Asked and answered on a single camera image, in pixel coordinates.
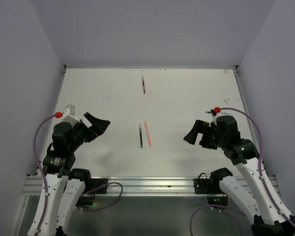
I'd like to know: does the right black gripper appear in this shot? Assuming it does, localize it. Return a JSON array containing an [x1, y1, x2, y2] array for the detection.
[[183, 118, 226, 148]]

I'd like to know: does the green pen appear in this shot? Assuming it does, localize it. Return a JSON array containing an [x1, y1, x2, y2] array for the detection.
[[139, 123, 143, 148]]

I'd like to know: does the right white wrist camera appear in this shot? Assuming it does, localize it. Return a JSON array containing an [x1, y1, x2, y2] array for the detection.
[[211, 111, 223, 126]]

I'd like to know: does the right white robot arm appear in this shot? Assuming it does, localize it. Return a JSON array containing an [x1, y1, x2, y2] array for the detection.
[[184, 116, 295, 236]]

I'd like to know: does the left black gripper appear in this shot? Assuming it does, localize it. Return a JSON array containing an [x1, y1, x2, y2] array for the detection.
[[68, 112, 109, 152]]

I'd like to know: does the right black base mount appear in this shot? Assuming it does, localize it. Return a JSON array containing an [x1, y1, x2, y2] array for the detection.
[[193, 173, 229, 209]]

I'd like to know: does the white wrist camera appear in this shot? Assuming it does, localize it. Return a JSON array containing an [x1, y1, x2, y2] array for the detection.
[[61, 105, 80, 126], [211, 111, 223, 126]]

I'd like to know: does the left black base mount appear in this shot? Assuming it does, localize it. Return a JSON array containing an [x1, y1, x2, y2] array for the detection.
[[76, 178, 108, 208]]

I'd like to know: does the orange pen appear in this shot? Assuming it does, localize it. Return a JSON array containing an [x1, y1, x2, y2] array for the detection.
[[144, 121, 151, 147]]

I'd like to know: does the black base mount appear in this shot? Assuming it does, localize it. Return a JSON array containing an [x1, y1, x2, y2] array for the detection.
[[76, 178, 108, 208], [193, 173, 229, 209]]

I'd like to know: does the red pen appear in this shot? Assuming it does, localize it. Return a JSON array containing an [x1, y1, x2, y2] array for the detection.
[[141, 75, 146, 94]]

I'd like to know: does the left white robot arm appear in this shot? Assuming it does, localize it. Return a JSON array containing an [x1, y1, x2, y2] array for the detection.
[[27, 112, 110, 236]]

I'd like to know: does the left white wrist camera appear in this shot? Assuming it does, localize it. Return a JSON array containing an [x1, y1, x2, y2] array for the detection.
[[61, 105, 80, 126]]

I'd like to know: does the aluminium front rail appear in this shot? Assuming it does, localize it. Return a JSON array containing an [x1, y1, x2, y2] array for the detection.
[[22, 176, 281, 197]]

